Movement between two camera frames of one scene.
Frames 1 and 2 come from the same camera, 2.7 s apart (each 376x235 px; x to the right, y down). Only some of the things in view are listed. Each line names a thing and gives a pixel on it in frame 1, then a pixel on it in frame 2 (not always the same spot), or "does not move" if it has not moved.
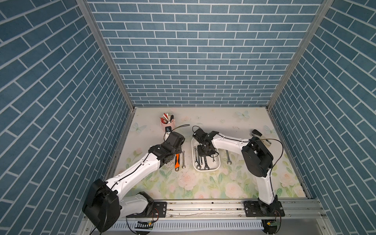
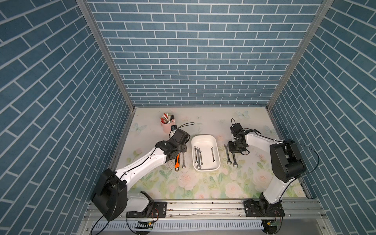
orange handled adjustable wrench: (177, 162) does not move
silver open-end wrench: (228, 159) does not move
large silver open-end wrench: (205, 163) -> (235, 163)
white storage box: (204, 163) does not move
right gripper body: (202, 152) -> (233, 147)
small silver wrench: (183, 165) does not move
